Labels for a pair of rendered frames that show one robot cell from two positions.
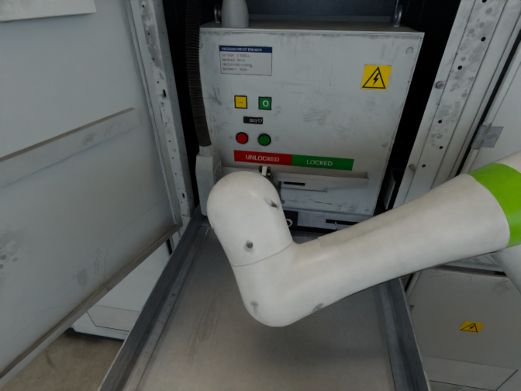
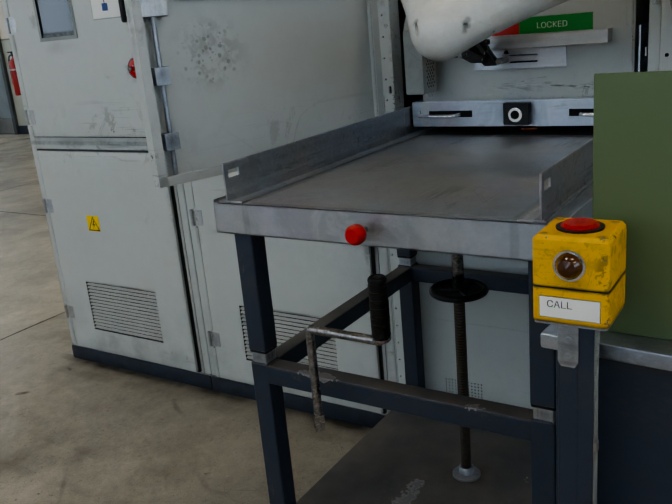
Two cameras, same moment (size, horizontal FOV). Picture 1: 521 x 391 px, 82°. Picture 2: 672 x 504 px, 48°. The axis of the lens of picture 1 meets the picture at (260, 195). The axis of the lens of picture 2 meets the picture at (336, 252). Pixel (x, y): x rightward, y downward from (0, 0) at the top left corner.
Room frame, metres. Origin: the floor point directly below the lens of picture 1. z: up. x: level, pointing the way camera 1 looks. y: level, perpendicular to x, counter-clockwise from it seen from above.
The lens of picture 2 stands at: (-1.06, -0.40, 1.13)
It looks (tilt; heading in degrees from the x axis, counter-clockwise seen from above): 17 degrees down; 24
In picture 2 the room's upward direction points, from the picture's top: 5 degrees counter-clockwise
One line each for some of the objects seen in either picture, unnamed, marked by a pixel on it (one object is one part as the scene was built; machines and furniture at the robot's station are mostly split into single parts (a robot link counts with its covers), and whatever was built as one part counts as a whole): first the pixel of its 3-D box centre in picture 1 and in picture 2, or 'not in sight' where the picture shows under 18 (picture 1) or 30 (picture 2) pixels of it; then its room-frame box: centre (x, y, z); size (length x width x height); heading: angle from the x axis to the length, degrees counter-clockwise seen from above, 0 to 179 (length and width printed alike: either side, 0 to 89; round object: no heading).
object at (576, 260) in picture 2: not in sight; (567, 267); (-0.30, -0.31, 0.87); 0.03 x 0.01 x 0.03; 81
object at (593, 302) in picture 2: not in sight; (579, 271); (-0.25, -0.31, 0.85); 0.08 x 0.08 x 0.10; 81
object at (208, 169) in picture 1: (210, 181); (420, 54); (0.67, 0.13, 1.04); 0.08 x 0.05 x 0.17; 171
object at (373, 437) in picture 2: not in sight; (461, 352); (0.33, -0.02, 0.46); 0.64 x 0.58 x 0.66; 171
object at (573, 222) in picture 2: not in sight; (580, 229); (-0.25, -0.31, 0.90); 0.04 x 0.04 x 0.02
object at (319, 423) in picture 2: not in sight; (347, 357); (-0.02, 0.08, 0.60); 0.17 x 0.03 x 0.30; 80
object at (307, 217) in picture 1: (288, 212); (522, 111); (0.72, -0.09, 0.89); 0.54 x 0.05 x 0.06; 81
